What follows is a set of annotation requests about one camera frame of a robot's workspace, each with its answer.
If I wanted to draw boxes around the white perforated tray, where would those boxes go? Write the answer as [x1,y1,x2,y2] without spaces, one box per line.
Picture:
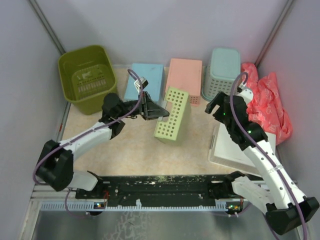
[207,123,267,177]

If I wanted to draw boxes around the olive green plastic basket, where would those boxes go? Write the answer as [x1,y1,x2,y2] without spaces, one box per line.
[58,45,118,115]

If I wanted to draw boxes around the pink shallow plastic tray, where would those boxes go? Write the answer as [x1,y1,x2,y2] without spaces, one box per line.
[165,58,203,106]

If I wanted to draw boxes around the corner metal post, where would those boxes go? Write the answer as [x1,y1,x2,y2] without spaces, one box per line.
[254,0,296,68]
[27,0,66,56]

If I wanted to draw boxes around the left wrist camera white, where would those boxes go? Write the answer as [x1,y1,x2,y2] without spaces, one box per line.
[134,77,149,93]

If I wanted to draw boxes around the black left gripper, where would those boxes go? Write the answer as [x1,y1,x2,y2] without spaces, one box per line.
[117,91,170,121]

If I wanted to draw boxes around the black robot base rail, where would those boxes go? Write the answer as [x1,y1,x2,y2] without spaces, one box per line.
[75,174,239,208]

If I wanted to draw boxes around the white slotted cable duct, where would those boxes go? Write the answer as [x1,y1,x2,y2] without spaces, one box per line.
[39,201,230,213]

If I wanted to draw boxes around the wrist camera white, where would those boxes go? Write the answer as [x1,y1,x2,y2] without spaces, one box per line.
[236,87,254,105]
[134,77,149,93]

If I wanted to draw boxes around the pink patterned plastic bag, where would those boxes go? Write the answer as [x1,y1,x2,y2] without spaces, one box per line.
[241,62,293,145]

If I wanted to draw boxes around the left corner metal post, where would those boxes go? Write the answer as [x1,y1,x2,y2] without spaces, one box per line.
[27,0,66,56]

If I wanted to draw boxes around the blue shallow plastic tray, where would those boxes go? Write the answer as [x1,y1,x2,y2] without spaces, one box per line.
[124,63,165,104]

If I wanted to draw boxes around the aluminium frame rail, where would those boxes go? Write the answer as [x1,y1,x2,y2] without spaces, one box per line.
[29,184,68,202]

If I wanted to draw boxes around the large teal perforated basket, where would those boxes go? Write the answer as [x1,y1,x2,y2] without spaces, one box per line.
[201,47,241,102]

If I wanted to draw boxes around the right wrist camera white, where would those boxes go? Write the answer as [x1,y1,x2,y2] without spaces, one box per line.
[236,87,254,105]

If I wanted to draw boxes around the right corner metal post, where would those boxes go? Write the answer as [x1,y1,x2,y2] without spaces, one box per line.
[254,0,296,68]

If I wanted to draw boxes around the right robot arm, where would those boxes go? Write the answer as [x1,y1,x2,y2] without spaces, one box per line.
[205,92,320,240]

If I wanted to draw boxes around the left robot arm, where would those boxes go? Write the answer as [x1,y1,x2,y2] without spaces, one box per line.
[32,91,170,199]

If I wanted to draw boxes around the light green shallow tray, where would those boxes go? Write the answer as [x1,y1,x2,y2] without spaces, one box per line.
[153,86,191,146]

